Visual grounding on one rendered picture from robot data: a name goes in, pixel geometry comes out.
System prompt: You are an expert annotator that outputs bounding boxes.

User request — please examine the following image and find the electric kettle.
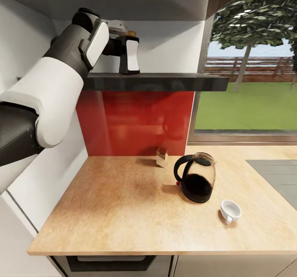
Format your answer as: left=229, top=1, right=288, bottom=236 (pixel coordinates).
left=174, top=152, right=218, bottom=203

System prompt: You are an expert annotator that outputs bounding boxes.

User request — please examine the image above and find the coffee cup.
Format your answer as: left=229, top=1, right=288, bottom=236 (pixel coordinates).
left=221, top=200, right=242, bottom=225

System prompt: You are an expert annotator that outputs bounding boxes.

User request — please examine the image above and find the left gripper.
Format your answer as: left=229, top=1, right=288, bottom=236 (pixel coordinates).
left=102, top=37, right=126, bottom=56

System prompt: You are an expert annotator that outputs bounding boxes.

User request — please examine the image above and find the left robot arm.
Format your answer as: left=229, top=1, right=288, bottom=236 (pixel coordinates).
left=0, top=7, right=129, bottom=277

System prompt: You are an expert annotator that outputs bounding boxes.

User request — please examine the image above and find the bottle of coffee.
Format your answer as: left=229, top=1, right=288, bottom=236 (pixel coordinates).
left=117, top=31, right=140, bottom=75

